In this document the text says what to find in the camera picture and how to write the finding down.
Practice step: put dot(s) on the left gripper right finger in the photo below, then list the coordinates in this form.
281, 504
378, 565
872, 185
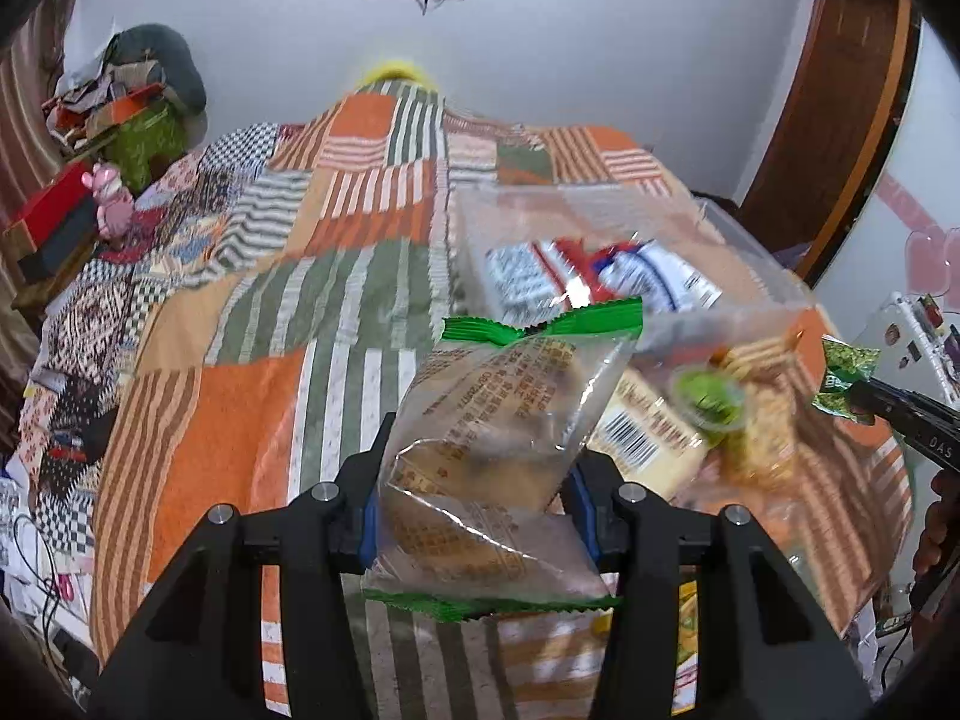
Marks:
765, 647

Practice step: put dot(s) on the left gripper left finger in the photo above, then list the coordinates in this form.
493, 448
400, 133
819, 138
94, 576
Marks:
194, 647

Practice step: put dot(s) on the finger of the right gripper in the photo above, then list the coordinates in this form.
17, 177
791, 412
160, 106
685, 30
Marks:
871, 399

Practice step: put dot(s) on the green pea snack packet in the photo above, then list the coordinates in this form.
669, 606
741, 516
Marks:
845, 365

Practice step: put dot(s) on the yellow white snack bag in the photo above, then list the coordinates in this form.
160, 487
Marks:
686, 673

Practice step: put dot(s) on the clear plastic storage bin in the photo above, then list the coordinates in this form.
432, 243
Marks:
645, 329

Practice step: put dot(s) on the green jelly cup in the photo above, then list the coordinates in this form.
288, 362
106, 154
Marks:
708, 398

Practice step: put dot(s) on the purple label cracker pack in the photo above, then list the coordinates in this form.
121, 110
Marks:
647, 439

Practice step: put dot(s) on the clear green-edged pastry bag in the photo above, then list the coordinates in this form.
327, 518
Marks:
481, 444

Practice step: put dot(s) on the red snack bag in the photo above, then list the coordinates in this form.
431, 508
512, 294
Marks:
578, 276

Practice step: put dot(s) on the blue white snack bag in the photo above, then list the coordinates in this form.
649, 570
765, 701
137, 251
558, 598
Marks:
531, 282

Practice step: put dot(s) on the person's right hand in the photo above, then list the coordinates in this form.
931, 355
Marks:
931, 542

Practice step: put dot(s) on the patchwork striped bed quilt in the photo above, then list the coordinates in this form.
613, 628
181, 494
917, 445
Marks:
275, 360

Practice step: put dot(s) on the brown wooden door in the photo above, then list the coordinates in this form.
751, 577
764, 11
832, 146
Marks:
835, 130

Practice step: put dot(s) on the dark blue box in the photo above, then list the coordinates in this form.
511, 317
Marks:
78, 228

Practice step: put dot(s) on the pink plush toy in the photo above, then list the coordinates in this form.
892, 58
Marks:
114, 202

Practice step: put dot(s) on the checkered patterned blanket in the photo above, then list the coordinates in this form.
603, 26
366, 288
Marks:
217, 210

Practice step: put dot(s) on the red box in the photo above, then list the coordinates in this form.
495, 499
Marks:
46, 209

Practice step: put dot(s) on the green printed bag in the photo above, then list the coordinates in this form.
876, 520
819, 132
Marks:
143, 147

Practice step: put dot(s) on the yellow foam tube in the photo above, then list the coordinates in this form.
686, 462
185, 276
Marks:
398, 71

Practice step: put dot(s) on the grey green long pillow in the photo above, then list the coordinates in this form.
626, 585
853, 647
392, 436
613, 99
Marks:
173, 64

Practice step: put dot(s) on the red gold striped curtain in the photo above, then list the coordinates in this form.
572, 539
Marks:
32, 60

